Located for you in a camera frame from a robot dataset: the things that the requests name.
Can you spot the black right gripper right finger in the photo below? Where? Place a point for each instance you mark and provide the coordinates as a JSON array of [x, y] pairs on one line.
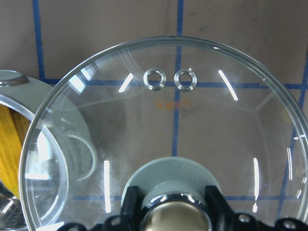
[[223, 218]]

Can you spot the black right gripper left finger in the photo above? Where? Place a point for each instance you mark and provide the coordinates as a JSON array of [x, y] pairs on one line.
[[128, 220]]

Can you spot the glass pot lid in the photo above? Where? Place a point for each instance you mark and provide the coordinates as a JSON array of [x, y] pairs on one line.
[[172, 115]]

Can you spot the yellow corn cob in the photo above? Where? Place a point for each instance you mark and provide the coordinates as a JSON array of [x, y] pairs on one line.
[[13, 129]]

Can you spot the pale green steel pot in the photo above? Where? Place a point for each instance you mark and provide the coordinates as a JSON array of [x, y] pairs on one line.
[[57, 155]]

